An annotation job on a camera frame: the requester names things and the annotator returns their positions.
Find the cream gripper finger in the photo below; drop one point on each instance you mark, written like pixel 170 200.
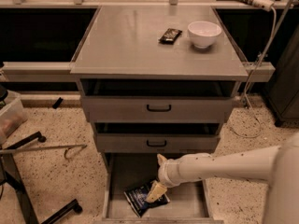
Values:
pixel 157 190
pixel 161 159

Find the blue chip bag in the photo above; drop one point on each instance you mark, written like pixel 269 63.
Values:
pixel 137 196

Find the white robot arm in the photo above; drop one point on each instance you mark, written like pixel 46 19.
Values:
pixel 277 166

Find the bottom grey drawer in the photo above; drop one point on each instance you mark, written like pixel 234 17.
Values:
pixel 189 203

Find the grey drawer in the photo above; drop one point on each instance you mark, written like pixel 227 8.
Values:
pixel 189 203
pixel 156 137
pixel 152 100

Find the middle grey drawer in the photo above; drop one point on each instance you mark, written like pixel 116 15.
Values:
pixel 156 137

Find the grey drawer cabinet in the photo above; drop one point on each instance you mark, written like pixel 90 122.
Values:
pixel 123 43

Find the top grey drawer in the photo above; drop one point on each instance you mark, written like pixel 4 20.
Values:
pixel 152 100

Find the metal rod with hook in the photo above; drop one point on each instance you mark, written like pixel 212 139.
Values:
pixel 6 152

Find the small black floor block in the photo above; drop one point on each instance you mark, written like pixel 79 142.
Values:
pixel 57 103

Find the black snack packet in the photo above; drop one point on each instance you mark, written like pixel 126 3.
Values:
pixel 170 36

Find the white bowl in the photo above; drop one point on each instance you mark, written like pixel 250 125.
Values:
pixel 203 33

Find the dark cabinet at right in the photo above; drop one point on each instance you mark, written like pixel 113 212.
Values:
pixel 281 93

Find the clear plastic storage box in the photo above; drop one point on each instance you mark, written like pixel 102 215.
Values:
pixel 12 115

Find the grey horizontal rail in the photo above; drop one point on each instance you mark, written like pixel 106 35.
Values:
pixel 37 72

